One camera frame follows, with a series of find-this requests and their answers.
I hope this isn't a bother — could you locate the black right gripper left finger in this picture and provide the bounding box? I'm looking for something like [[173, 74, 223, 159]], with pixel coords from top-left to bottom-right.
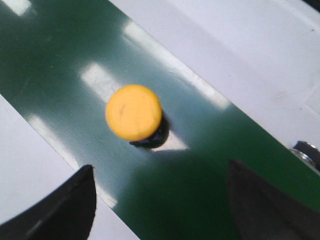
[[0, 164, 97, 240]]

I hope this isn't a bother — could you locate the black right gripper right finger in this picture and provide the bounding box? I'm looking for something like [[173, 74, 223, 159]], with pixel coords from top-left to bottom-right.
[[227, 159, 320, 240]]

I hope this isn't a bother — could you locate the silver conveyor end roller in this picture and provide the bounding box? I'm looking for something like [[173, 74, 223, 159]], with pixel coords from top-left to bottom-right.
[[290, 140, 320, 172]]

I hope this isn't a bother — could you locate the green conveyor belt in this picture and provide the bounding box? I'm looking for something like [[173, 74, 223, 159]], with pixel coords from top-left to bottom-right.
[[0, 0, 320, 240]]

